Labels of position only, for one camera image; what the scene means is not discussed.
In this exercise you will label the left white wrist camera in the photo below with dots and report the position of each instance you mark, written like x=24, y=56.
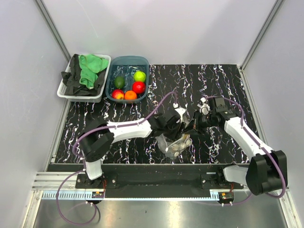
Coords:
x=181, y=113

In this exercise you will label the left aluminium frame post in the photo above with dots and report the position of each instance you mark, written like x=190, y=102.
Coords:
x=52, y=27

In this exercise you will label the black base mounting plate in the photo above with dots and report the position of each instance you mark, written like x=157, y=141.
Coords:
x=158, y=181

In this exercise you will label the red yellow fake peach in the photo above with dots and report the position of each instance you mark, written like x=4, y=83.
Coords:
x=118, y=94

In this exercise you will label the green fake apple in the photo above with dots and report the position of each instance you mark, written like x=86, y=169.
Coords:
x=139, y=76

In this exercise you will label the black cloth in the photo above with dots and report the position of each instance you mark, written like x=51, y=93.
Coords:
x=71, y=80

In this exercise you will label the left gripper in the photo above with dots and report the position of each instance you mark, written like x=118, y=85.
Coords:
x=176, y=135

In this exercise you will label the white plastic basket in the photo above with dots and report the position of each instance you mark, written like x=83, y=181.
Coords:
x=91, y=99

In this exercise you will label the clear polka dot zip bag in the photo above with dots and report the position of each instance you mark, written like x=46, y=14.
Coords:
x=172, y=149

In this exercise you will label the slotted cable duct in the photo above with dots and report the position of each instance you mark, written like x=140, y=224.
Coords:
x=91, y=195

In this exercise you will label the red fake apple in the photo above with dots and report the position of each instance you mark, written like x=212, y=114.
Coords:
x=139, y=87

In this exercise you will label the blue translucent plastic tub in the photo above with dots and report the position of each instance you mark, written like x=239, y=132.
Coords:
x=126, y=67

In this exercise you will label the aluminium frame post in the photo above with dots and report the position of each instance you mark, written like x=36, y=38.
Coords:
x=262, y=32
x=52, y=27

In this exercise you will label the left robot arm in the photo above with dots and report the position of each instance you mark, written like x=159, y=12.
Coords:
x=98, y=137

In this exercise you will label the orange fake fruit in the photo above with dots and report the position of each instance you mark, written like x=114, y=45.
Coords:
x=130, y=95

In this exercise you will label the right aluminium frame post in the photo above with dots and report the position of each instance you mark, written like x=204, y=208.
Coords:
x=262, y=32

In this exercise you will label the green cloth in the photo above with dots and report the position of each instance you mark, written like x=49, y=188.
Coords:
x=90, y=66

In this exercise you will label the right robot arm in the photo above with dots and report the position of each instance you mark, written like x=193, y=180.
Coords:
x=267, y=171

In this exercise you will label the dark green fake avocado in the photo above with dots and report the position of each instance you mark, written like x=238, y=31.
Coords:
x=119, y=82

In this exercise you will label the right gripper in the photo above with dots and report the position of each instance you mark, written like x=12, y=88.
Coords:
x=195, y=125

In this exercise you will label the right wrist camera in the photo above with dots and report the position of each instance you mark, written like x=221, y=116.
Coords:
x=203, y=106

